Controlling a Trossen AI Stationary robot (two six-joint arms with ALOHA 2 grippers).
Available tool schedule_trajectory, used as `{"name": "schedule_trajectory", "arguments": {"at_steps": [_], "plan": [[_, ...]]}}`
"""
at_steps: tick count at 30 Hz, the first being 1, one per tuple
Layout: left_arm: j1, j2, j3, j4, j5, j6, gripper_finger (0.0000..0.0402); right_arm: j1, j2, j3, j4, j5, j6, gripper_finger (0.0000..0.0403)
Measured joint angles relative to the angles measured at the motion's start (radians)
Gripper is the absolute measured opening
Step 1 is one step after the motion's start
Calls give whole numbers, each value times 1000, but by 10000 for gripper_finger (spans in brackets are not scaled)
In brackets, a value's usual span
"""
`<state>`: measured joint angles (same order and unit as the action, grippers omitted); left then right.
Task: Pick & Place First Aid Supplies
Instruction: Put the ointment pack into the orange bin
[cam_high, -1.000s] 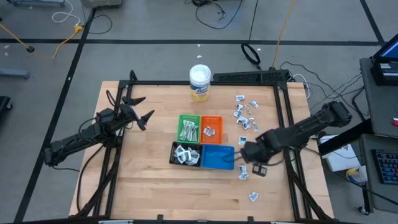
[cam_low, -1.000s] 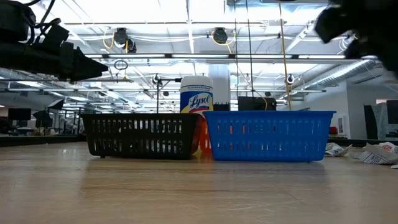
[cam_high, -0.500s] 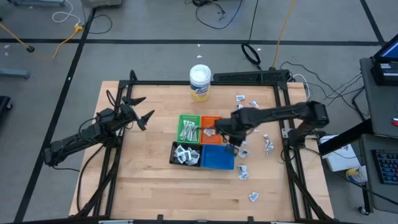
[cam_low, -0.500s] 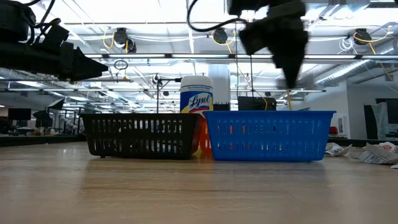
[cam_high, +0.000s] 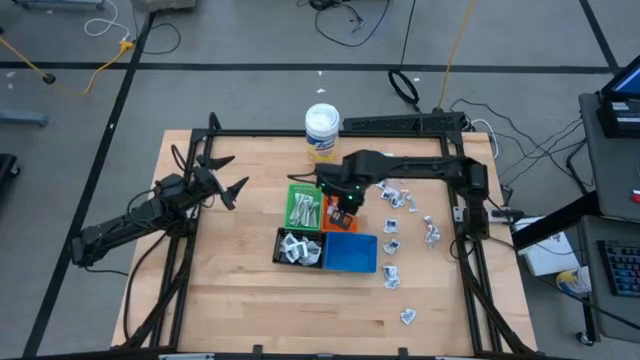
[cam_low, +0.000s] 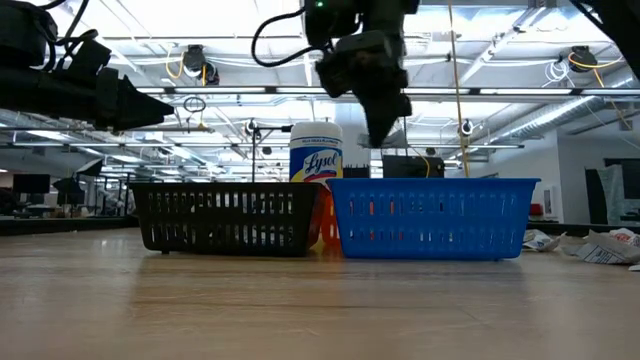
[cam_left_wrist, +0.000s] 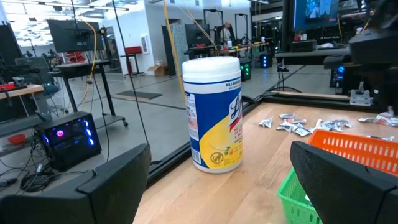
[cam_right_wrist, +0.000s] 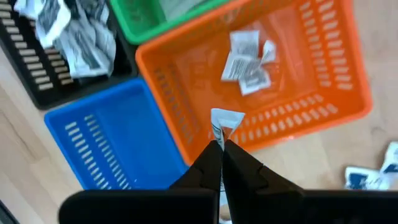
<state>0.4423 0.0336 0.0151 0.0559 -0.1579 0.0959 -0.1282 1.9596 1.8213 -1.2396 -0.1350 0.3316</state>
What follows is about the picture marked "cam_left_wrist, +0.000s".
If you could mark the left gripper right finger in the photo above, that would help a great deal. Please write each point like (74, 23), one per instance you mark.
(348, 193)

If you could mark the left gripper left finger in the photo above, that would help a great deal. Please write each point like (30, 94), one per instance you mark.
(93, 202)

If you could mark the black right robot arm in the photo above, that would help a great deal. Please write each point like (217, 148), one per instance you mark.
(382, 46)

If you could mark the orange plastic basket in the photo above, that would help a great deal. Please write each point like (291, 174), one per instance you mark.
(357, 152)

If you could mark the green plastic basket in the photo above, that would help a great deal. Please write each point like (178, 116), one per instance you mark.
(292, 205)

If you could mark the computer tower coloured lights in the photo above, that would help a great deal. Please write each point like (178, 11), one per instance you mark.
(68, 140)

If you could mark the red bowl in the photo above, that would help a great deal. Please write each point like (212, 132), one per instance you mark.
(17, 139)

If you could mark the dark floor mat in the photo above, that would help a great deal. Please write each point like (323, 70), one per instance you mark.
(140, 95)

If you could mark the computer tower blue lights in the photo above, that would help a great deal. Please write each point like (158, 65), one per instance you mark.
(266, 61)
(337, 76)

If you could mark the wooden desk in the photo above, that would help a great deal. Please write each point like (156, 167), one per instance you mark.
(18, 90)

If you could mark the black desk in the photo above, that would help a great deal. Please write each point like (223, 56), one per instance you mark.
(311, 54)

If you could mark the Lysol wipes canister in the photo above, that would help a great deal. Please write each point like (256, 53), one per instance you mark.
(214, 124)

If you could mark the cardboard box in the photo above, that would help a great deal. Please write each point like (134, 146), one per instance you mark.
(157, 70)

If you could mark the small black stand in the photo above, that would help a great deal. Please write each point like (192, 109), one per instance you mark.
(132, 56)

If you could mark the red box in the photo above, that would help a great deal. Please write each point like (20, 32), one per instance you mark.
(133, 50)

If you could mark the computer tower green lights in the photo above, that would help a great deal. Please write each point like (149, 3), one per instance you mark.
(245, 71)

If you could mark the black rolling monitor stand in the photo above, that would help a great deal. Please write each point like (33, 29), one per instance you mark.
(74, 35)

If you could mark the wooden workbench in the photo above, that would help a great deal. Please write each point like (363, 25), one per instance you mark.
(248, 47)

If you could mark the grey partition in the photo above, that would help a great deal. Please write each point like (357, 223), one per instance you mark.
(180, 46)

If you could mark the large display screen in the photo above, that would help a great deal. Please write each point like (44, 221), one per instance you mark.
(315, 12)

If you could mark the black monitor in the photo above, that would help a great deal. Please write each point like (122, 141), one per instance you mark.
(198, 34)

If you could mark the person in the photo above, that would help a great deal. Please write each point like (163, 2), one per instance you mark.
(227, 32)

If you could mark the black aluminium table frame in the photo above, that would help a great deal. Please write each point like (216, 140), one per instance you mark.
(168, 165)

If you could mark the silver mounting bracket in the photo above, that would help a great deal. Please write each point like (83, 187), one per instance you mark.
(360, 96)

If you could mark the white wall panel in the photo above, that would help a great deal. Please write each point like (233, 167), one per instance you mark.
(145, 44)

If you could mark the black metal rack frame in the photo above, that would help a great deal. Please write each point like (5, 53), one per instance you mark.
(204, 21)

